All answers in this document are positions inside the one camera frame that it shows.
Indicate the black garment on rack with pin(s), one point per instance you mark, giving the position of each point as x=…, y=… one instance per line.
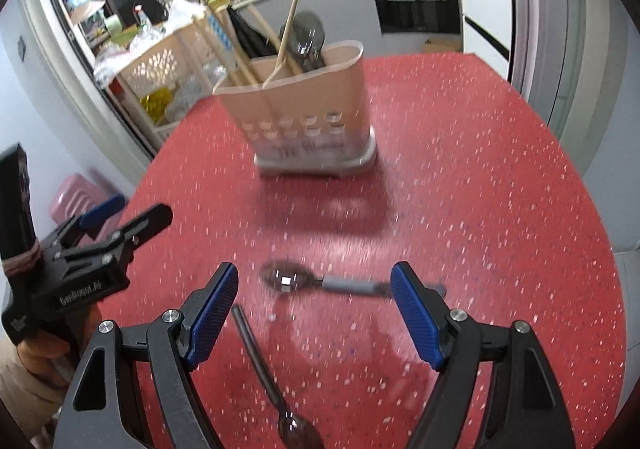
x=254, y=44

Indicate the dark spoon grey handle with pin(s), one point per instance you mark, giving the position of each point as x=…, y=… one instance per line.
x=289, y=277

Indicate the person's left hand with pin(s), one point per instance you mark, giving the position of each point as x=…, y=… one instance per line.
x=38, y=354

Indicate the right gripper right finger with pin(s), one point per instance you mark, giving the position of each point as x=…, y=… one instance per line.
x=524, y=406

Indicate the yellow green basket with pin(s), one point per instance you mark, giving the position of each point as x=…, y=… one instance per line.
x=214, y=5

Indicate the beige plastic utensil holder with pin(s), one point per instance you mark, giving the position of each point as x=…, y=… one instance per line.
x=317, y=123

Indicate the wooden chopstick in holder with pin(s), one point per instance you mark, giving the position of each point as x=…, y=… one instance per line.
x=274, y=39

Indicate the built-in black oven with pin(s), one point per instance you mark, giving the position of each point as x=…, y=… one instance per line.
x=419, y=16

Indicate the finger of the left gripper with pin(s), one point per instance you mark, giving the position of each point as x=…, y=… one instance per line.
x=95, y=218
x=142, y=228

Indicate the plain bamboo chopstick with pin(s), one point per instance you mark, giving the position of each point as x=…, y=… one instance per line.
x=221, y=13

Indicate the pink plastic stool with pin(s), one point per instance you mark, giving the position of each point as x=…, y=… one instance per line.
x=77, y=196

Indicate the blue patterned wooden chopstick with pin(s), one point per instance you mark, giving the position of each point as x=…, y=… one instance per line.
x=226, y=52

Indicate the patterned tip bamboo chopstick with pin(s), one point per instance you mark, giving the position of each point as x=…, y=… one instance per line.
x=285, y=36

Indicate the cream perforated storage rack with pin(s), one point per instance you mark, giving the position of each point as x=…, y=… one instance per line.
x=161, y=85

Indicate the cardboard box on floor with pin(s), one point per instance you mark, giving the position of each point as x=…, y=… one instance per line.
x=441, y=45

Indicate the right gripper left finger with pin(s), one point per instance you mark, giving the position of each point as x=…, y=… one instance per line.
x=103, y=406

